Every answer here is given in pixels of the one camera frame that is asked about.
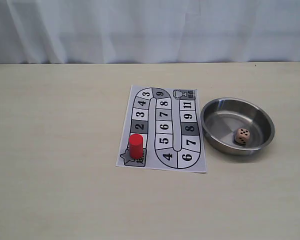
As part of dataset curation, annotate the red cylinder game piece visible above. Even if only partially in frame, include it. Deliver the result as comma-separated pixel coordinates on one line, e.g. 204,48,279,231
128,133,143,159

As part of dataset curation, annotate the wooden die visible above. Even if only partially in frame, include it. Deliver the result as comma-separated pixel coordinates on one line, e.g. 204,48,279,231
234,128,250,145

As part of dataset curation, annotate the paper number game board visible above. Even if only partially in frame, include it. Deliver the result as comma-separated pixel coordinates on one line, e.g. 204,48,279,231
116,85,207,173

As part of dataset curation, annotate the stainless steel bowl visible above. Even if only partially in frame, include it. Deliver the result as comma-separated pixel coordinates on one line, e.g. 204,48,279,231
200,97,275,156

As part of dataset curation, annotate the white curtain backdrop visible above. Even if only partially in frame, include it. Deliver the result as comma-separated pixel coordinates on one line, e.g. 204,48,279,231
0,0,300,64

